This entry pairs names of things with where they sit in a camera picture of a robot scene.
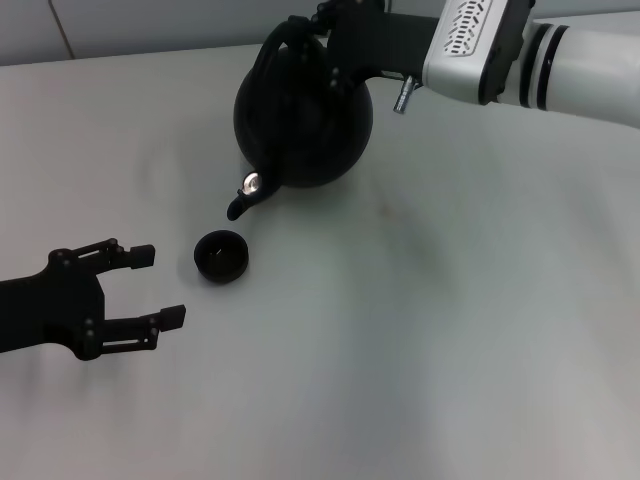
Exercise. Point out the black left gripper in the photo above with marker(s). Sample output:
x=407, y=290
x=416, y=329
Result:
x=55, y=310

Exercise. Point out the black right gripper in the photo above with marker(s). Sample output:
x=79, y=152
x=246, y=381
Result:
x=385, y=45

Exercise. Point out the small black teacup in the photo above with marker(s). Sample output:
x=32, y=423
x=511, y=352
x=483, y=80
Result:
x=220, y=270

